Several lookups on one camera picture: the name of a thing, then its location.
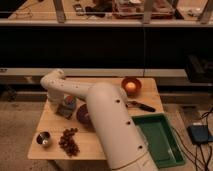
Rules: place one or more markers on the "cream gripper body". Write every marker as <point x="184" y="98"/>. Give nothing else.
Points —
<point x="54" y="102"/>

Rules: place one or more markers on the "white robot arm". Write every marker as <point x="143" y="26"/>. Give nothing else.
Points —
<point x="123" y="145"/>

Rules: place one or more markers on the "small metal cup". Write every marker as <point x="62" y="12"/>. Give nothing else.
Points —
<point x="44" y="139"/>

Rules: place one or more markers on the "red and blue tool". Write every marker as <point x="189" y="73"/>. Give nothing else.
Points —
<point x="70" y="102"/>

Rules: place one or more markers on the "purple bowl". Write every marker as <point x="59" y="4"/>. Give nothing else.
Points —
<point x="82" y="115"/>

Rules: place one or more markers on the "wooden table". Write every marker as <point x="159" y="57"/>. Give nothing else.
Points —
<point x="86" y="139"/>

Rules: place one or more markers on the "bunch of dark grapes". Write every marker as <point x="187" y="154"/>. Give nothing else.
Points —
<point x="67" y="142"/>

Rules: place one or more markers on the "yellow ball in bowl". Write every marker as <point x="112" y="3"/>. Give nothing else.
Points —
<point x="130" y="86"/>

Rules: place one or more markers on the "orange bowl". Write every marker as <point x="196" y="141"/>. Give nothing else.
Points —
<point x="134" y="80"/>

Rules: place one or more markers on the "green plastic tray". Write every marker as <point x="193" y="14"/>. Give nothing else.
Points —
<point x="162" y="143"/>

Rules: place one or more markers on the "black box on floor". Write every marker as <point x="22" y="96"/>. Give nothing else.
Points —
<point x="199" y="134"/>

